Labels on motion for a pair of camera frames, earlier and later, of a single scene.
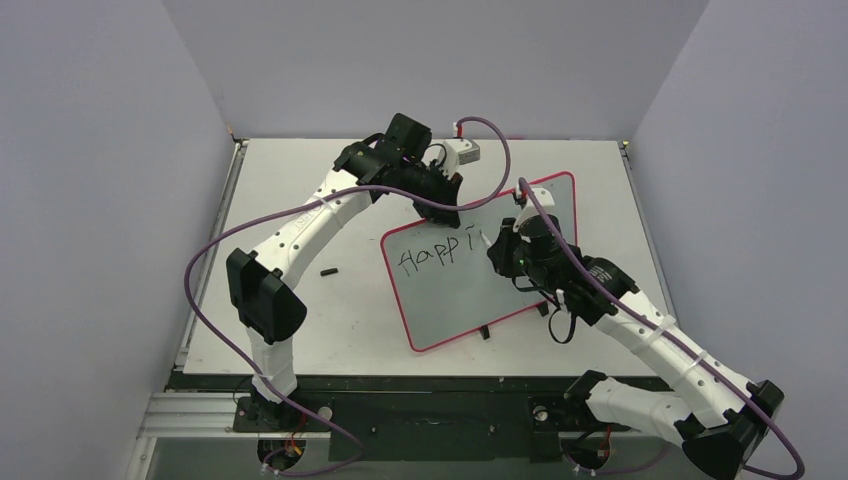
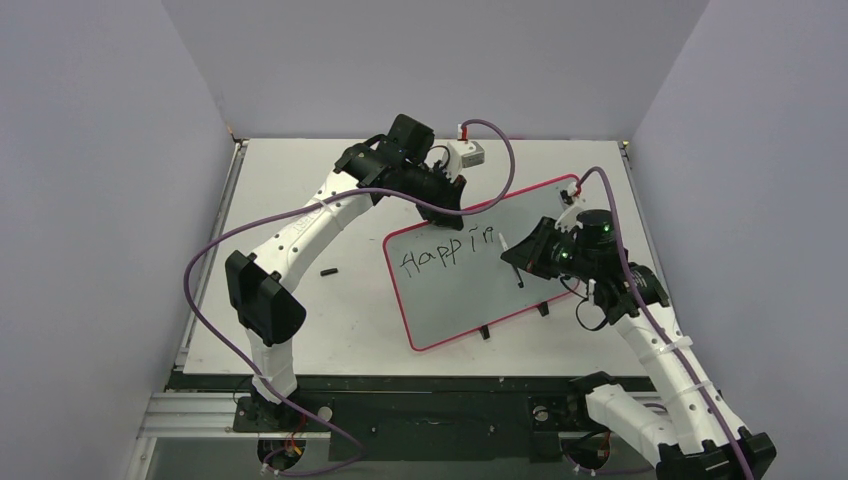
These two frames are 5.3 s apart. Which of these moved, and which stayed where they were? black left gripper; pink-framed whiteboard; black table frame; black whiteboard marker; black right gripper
Moved: black right gripper; black whiteboard marker
Stayed: black table frame; black left gripper; pink-framed whiteboard
